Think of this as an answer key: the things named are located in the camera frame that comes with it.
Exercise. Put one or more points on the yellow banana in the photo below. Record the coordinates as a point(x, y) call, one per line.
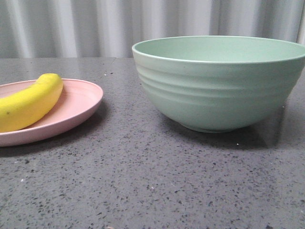
point(25, 107)

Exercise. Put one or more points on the green ribbed bowl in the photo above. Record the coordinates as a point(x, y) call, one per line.
point(216, 84)

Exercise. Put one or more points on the pink plate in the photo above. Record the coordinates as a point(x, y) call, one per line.
point(78, 101)

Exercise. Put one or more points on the grey curtain backdrop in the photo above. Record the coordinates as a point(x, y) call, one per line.
point(108, 28)

